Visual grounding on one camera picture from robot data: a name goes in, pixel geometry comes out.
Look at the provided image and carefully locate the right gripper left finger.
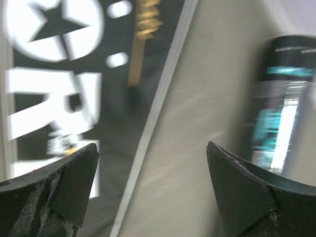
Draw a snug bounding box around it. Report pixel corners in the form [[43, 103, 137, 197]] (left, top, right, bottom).
[[0, 143, 99, 237]]

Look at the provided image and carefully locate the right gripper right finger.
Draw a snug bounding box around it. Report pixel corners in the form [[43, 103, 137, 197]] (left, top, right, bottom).
[[206, 142, 316, 237]]

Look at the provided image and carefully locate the black shuttlecock tube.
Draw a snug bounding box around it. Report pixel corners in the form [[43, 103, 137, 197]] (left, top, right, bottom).
[[247, 35, 316, 175]]

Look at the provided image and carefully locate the black racket bag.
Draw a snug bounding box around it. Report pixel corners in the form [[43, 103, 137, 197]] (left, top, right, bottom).
[[0, 0, 197, 237]]

